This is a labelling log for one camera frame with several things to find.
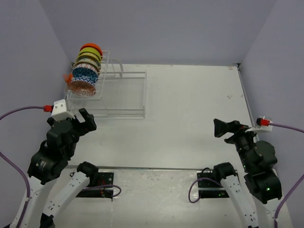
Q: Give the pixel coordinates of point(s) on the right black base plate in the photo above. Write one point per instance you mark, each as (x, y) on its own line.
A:
(208, 189)

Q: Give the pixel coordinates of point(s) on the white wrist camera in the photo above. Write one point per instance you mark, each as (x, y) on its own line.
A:
(263, 125)
(60, 111)

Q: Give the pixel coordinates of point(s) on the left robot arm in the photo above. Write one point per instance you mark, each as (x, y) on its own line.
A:
(46, 165)

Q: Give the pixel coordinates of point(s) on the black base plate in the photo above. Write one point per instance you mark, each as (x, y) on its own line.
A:
(103, 178)
(208, 189)

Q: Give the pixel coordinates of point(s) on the white floral bowl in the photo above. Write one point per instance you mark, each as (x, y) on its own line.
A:
(85, 64)

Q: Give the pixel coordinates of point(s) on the white wire dish rack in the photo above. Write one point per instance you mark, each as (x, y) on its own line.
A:
(120, 91)

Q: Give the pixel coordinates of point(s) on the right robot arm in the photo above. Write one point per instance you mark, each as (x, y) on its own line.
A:
(258, 159)

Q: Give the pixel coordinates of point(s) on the red patterned bowl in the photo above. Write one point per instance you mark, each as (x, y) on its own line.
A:
(82, 88)

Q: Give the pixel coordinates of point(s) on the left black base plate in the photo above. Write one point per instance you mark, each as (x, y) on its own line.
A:
(103, 178)

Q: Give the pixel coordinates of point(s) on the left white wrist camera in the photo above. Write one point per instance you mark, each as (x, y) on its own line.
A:
(60, 111)

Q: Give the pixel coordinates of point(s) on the blue patterned bowl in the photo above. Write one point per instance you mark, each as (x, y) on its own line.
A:
(85, 74)

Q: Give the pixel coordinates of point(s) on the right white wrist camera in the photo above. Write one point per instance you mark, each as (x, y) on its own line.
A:
(263, 125)

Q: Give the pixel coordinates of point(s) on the orange bowl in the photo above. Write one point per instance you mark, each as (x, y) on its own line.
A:
(92, 45)

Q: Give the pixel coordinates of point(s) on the orange clip on rack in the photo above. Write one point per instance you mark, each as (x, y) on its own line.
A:
(68, 78)

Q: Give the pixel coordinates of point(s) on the lime green bowl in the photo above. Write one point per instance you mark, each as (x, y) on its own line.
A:
(91, 50)

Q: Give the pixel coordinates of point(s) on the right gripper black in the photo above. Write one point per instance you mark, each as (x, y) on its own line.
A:
(221, 127)

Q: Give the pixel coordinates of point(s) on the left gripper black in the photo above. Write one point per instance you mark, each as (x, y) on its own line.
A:
(89, 125)

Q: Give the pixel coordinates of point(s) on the yellow patterned bowl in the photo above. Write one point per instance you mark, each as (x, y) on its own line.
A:
(91, 56)

